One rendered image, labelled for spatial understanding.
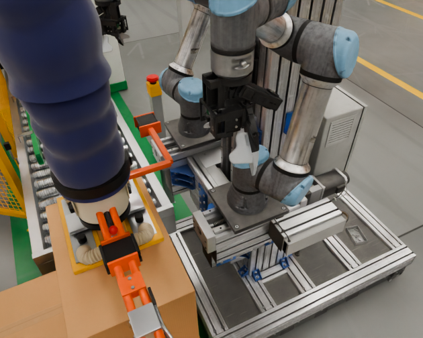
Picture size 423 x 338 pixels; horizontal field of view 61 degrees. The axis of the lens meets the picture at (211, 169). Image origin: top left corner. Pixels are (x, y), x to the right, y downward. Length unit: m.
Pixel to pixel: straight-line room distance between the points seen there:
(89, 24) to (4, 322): 1.35
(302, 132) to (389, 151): 2.45
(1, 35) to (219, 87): 0.45
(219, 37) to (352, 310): 1.99
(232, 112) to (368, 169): 2.63
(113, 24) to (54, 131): 0.57
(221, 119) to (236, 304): 1.49
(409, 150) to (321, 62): 2.64
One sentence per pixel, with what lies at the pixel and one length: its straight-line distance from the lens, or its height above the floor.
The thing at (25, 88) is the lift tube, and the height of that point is 1.63.
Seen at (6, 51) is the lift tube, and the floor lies 1.71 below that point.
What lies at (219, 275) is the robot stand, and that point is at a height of 0.21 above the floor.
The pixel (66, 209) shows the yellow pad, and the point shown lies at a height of 1.08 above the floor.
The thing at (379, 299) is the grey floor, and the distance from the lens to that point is 2.47.
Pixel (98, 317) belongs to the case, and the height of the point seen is 0.94.
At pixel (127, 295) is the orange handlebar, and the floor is 1.19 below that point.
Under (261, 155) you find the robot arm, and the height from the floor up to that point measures 1.27.
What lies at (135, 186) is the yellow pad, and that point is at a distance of 1.36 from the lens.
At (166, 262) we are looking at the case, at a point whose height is 0.94.
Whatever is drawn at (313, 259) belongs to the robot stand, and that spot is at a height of 0.21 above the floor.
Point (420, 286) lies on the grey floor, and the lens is 2.63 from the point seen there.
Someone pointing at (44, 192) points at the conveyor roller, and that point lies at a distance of 2.28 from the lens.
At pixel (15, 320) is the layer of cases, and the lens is 1.84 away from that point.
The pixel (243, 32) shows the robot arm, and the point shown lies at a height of 1.80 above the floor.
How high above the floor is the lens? 2.02
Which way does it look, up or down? 42 degrees down
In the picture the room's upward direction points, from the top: 1 degrees counter-clockwise
